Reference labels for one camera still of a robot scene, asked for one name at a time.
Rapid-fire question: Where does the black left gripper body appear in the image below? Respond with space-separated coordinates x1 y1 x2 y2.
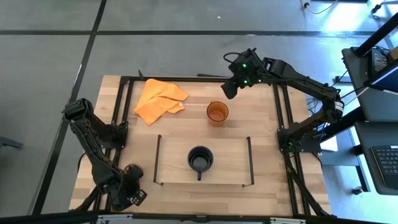
108 164 144 200

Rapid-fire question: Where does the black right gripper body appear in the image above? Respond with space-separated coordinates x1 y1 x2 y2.
229 49 266 90

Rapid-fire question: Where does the orange mug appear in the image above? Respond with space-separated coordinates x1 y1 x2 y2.
206 100 229 128

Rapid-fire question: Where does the black mug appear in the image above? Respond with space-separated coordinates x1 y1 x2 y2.
187 145 215 182

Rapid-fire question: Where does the wooden shelf with black legs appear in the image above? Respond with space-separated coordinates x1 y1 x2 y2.
152 134 255 187

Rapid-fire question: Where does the black crossbar with silver brackets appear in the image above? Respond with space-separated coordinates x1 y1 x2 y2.
0 210 398 224

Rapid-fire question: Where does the orange microfibre cloth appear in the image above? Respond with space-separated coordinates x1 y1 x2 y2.
134 78 190 127

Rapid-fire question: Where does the black diagonal pole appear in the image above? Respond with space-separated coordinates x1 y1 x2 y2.
354 12 398 57
320 107 364 142

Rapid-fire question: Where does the grey equipment cart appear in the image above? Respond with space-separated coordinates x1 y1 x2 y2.
341 46 398 124

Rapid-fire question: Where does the grey stand foot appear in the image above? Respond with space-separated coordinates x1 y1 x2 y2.
0 136 24 149

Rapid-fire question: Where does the black device on cart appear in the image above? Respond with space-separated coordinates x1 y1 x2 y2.
368 48 389 74

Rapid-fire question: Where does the dark grey desk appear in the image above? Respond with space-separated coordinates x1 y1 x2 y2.
354 121 398 197

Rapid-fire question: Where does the black keyboard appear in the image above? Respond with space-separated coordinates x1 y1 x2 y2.
371 144 398 190

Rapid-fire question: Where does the black aluminium table frame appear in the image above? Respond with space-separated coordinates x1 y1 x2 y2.
70 70 336 218

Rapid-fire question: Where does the white floor cable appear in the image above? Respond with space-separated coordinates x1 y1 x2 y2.
300 0 339 15

